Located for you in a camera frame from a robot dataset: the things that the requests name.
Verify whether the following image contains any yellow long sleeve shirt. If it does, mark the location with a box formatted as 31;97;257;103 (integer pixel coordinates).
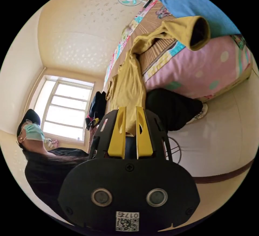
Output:
106;15;211;136

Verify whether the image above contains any person's body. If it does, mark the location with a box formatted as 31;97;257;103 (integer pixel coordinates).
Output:
16;88;209;227

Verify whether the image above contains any bed with woven mat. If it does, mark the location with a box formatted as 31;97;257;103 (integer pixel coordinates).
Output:
103;0;254;103

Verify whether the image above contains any window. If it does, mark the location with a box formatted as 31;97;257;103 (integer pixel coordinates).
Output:
33;75;95;144

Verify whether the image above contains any person's left hand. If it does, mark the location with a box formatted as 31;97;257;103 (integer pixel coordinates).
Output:
89;126;99;142

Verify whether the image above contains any blue blanket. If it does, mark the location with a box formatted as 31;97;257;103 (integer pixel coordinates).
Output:
153;0;241;39

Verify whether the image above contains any person's left forearm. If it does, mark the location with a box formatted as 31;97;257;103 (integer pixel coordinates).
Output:
86;138;96;154

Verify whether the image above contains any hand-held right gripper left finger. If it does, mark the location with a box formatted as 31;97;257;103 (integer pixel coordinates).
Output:
107;106;127;159

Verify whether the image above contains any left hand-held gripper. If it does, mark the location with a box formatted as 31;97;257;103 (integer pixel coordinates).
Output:
85;117;100;131

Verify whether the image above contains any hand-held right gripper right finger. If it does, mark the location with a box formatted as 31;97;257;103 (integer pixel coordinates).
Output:
136;106;153;159

